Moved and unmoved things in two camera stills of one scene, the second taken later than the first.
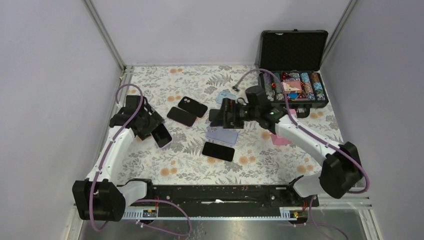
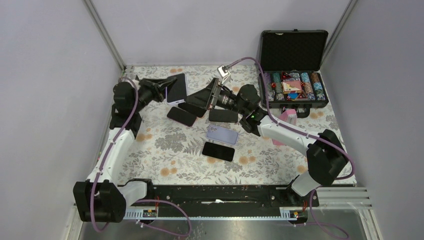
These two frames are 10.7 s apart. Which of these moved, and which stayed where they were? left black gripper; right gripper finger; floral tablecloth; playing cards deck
Moved: right gripper finger; left black gripper
Stayed: floral tablecloth; playing cards deck
